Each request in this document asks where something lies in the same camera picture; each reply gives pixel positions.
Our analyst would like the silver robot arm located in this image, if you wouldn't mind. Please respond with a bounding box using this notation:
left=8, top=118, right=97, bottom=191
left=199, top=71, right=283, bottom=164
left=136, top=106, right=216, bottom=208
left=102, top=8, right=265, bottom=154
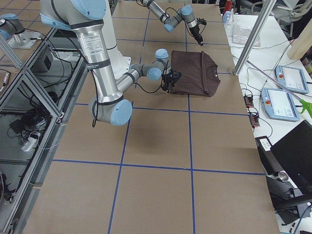
left=40, top=0, right=174, bottom=126
left=137, top=0, right=207, bottom=46

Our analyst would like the near blue teach pendant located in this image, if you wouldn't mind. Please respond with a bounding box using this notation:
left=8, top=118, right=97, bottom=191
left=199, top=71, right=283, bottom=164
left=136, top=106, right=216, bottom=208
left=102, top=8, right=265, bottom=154
left=261, top=88, right=300, bottom=122

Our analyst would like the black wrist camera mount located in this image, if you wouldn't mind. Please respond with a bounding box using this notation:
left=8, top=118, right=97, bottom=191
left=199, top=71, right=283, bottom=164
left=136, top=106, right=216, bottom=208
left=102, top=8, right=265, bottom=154
left=168, top=71, right=181, bottom=87
left=196, top=18, right=207, bottom=31

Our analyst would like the blue teach pendant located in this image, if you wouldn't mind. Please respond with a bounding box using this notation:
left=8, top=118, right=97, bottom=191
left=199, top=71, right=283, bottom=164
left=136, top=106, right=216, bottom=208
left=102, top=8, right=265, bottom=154
left=261, top=88, right=300, bottom=122
left=275, top=65, right=309, bottom=94

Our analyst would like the aluminium frame post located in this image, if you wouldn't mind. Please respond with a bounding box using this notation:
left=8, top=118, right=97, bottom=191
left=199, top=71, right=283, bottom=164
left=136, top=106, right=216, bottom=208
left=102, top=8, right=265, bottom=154
left=233, top=0, right=276, bottom=76

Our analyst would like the far blue teach pendant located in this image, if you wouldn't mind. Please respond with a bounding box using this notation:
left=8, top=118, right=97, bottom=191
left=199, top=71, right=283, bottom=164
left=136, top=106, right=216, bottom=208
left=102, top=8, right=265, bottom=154
left=275, top=65, right=309, bottom=94

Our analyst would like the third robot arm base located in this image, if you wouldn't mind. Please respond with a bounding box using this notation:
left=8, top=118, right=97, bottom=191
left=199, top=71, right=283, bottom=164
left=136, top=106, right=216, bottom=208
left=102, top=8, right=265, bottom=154
left=0, top=13, right=42, bottom=49

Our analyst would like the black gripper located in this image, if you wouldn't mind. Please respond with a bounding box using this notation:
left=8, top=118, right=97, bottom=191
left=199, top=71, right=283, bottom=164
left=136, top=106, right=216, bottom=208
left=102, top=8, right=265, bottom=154
left=189, top=25, right=203, bottom=46
left=162, top=74, right=172, bottom=92

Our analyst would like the black monitor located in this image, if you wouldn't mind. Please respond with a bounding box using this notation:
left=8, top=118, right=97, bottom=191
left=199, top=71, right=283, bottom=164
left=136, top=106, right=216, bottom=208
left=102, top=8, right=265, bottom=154
left=271, top=120, right=312, bottom=194

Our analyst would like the aluminium frame cabinet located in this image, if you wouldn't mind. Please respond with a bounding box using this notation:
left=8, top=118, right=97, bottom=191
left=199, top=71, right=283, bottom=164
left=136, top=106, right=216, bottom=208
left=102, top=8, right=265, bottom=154
left=0, top=29, right=87, bottom=234

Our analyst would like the dark brown t-shirt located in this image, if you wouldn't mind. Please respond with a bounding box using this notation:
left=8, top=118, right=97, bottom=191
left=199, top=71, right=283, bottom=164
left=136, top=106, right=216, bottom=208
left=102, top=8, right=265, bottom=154
left=170, top=50, right=220, bottom=97

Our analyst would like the green grabber tool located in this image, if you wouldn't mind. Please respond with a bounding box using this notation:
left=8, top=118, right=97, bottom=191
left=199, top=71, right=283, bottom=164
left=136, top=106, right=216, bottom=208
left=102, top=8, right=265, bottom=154
left=246, top=60, right=312, bottom=117

